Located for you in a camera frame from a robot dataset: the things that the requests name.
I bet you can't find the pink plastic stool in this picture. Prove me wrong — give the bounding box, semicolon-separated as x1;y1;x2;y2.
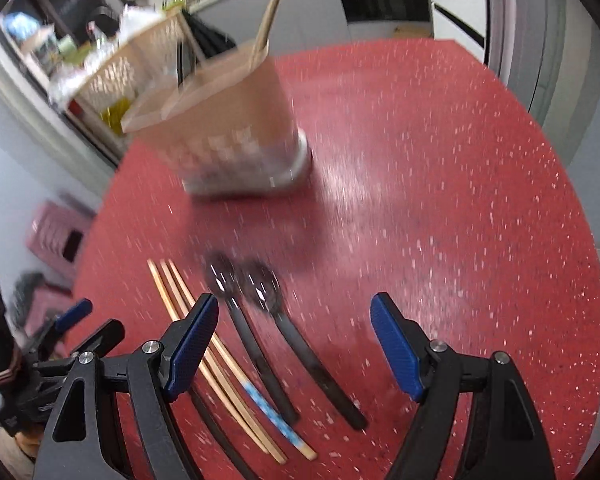
26;200;93;282

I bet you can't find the dark translucent spoon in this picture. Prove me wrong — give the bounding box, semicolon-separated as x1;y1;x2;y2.
204;252;300;426
238;260;368;431

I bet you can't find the white perforated storage basket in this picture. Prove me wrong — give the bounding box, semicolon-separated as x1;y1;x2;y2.
47;6;192;114

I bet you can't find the blue patterned bamboo chopstick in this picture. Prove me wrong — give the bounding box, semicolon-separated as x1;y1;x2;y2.
168;259;319;462

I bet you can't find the plain bamboo chopstick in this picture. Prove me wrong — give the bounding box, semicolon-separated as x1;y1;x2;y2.
249;0;280;70
147;259;287;465
147;259;272;456

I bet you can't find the beige utensil holder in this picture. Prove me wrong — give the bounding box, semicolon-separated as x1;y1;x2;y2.
122;41;312;198

